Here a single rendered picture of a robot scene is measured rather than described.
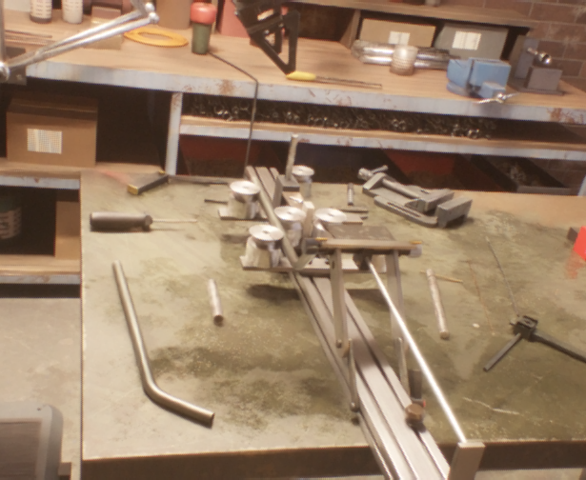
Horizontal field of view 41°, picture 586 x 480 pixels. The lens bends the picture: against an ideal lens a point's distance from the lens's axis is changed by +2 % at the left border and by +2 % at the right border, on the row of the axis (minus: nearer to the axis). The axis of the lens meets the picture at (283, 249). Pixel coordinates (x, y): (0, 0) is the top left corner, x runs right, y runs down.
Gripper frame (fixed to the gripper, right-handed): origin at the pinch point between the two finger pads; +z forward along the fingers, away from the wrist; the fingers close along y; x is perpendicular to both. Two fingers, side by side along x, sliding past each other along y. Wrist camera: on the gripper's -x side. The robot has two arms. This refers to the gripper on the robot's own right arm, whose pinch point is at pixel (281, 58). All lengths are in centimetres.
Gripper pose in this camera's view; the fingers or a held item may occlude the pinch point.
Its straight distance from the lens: 107.5
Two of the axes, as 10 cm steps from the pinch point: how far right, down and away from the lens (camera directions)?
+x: -9.2, 4.0, 0.1
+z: 3.5, 7.9, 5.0
